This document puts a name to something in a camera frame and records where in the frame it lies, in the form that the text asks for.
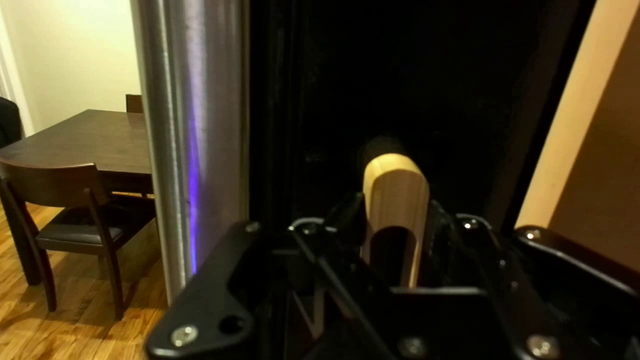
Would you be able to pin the stainless steel refrigerator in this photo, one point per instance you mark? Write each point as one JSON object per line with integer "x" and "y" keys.
{"x": 193, "y": 132}

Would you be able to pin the dark wooden chair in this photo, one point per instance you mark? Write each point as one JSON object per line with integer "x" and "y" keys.
{"x": 73, "y": 233}

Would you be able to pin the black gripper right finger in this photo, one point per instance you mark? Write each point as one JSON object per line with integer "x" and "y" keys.
{"x": 566, "y": 300}

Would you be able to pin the dark wooden dining table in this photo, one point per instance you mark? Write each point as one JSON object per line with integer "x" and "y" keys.
{"x": 93, "y": 140}

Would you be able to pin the wooden side panel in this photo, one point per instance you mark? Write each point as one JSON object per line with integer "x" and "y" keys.
{"x": 601, "y": 132}

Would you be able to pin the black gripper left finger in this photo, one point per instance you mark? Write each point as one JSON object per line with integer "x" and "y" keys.
{"x": 227, "y": 300}

